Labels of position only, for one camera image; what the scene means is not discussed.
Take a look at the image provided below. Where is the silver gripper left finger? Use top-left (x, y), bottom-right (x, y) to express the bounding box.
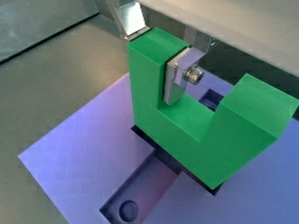
top-left (107, 0), bottom-right (150, 41)

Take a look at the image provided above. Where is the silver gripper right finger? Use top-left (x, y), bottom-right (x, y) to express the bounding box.
top-left (163, 26), bottom-right (218, 105)

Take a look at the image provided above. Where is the green U-shaped block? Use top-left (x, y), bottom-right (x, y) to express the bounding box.
top-left (127, 28), bottom-right (299, 189)

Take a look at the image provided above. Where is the purple board with cross slot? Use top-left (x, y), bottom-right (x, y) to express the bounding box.
top-left (19, 77), bottom-right (299, 224)

